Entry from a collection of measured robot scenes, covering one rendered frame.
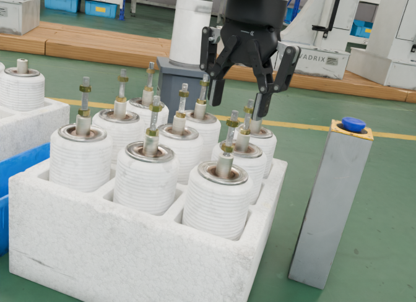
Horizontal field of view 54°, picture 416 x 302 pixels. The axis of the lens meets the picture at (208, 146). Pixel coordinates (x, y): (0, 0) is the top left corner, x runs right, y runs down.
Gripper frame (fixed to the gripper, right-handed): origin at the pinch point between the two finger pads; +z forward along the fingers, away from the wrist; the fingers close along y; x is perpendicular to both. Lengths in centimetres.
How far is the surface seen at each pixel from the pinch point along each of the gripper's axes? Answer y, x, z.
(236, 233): -4.6, 1.0, 18.4
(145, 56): 138, -138, 29
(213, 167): 1.9, -0.3, 10.6
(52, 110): 52, -9, 18
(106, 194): 15.2, 7.7, 18.3
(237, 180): -2.8, 0.6, 10.5
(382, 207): -16, -71, 36
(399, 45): 24, -272, -1
